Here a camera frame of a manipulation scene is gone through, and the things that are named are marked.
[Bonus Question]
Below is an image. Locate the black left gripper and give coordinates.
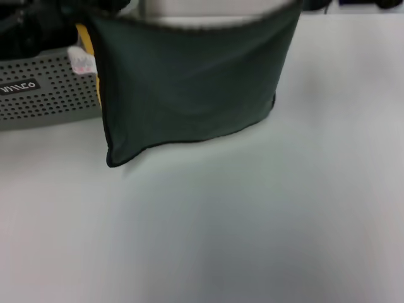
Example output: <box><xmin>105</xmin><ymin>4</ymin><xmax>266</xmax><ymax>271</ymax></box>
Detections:
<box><xmin>0</xmin><ymin>0</ymin><xmax>78</xmax><ymax>51</ymax></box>

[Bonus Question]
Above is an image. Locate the dark green yellow towel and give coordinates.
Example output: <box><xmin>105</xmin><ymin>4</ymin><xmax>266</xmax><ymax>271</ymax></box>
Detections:
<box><xmin>68</xmin><ymin>0</ymin><xmax>304</xmax><ymax>169</ymax></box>

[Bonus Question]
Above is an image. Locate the grey perforated storage box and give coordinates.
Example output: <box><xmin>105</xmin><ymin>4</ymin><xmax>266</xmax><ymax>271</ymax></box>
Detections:
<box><xmin>0</xmin><ymin>44</ymin><xmax>104</xmax><ymax>132</ymax></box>

